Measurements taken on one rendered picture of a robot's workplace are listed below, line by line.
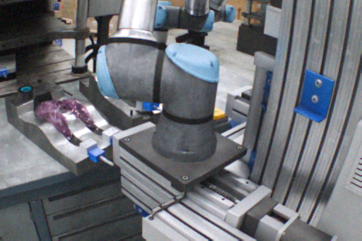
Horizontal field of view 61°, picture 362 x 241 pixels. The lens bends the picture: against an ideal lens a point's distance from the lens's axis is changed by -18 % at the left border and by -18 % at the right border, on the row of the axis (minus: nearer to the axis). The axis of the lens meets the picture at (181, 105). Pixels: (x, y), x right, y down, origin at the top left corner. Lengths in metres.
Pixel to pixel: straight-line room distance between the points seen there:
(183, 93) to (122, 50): 0.15
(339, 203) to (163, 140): 0.44
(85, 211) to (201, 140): 0.73
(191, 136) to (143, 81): 0.16
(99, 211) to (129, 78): 0.79
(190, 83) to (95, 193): 0.75
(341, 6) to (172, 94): 0.41
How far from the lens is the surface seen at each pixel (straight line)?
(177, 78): 0.74
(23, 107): 1.38
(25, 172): 1.18
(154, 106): 1.27
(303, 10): 0.76
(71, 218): 1.40
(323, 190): 0.87
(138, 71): 0.75
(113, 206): 1.46
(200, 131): 0.79
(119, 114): 1.37
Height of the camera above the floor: 1.49
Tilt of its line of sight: 25 degrees down
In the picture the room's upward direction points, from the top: 6 degrees clockwise
